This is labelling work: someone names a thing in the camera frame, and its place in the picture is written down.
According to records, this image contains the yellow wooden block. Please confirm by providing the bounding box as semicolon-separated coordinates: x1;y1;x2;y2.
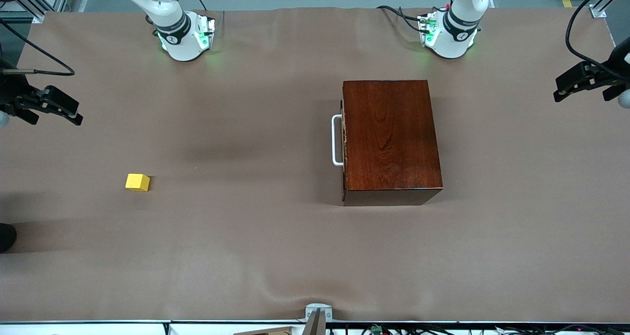
125;173;151;192

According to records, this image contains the wooden drawer with white handle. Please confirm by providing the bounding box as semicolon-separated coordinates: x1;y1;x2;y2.
332;98;347;194

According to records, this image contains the black round object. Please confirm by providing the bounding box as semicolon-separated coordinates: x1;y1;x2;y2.
0;223;17;253

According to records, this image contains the dark brown wooden cabinet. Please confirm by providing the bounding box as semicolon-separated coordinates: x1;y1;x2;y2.
341;80;443;207

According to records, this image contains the brown table cover cloth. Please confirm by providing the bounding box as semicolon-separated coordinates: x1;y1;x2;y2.
0;6;630;323

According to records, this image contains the brown cardboard piece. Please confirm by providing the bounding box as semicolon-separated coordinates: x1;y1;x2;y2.
234;327;296;335

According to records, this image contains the grey metal camera bracket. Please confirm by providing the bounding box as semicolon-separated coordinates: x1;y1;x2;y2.
298;303;333;335

